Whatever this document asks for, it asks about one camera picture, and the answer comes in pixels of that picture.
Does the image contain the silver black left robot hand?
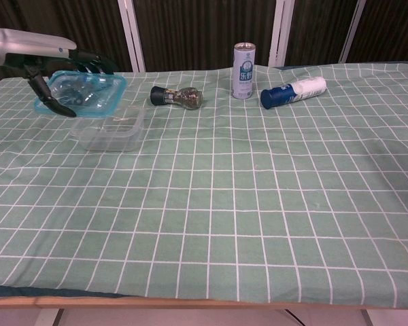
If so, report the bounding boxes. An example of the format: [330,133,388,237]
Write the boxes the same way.
[0,27,118,118]

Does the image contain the translucent blue square lid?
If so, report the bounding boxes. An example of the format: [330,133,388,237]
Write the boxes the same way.
[33,70,129,119]

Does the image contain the clear plastic container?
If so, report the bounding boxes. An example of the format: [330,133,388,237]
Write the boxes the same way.
[71,105,147,152]

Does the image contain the glass pepper grinder black cap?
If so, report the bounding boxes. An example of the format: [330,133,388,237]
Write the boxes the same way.
[150,85,204,111]

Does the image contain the tall white blue drink can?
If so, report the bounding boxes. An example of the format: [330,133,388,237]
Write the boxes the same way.
[231,42,256,100]

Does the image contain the green white checked tablecloth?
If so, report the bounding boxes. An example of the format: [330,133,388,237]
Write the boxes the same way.
[0,61,408,305]

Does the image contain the white bottle with blue cap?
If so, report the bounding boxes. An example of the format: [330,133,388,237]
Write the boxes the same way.
[260,76,328,110]

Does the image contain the white screen frame post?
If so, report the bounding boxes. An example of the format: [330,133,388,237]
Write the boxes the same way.
[267,0,296,68]
[339,0,367,64]
[117,0,146,73]

